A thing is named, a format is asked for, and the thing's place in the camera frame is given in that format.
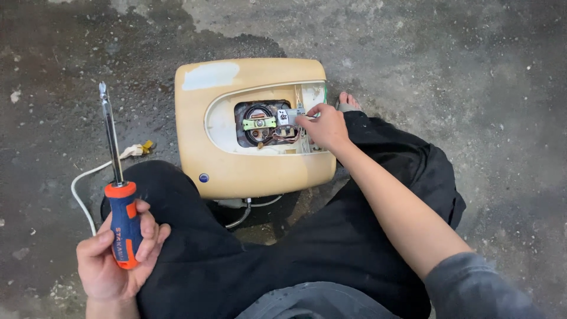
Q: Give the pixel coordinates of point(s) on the person's right hand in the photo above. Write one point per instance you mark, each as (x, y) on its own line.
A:
(328, 130)

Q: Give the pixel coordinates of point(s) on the person's left hand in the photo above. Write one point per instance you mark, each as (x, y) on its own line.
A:
(99, 270)

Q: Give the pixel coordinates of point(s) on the blue and orange screwdriver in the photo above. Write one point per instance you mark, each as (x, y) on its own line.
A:
(126, 221)

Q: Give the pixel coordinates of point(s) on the person's bare foot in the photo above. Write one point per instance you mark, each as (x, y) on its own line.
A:
(348, 102)

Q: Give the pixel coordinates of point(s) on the grey thermostat block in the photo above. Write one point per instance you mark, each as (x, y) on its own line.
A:
(288, 116)

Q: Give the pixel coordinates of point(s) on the black round heater flange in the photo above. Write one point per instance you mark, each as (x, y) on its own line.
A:
(248, 135)

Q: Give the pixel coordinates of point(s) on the cream electric water heater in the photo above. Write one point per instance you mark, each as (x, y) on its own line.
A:
(248, 177)

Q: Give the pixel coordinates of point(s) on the black trousers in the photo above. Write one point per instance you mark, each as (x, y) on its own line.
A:
(305, 252)

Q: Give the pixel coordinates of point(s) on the grey shirt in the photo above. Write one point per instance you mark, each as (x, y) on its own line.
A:
(478, 294)

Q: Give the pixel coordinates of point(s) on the green metal bracket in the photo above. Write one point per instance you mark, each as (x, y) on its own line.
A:
(259, 123)

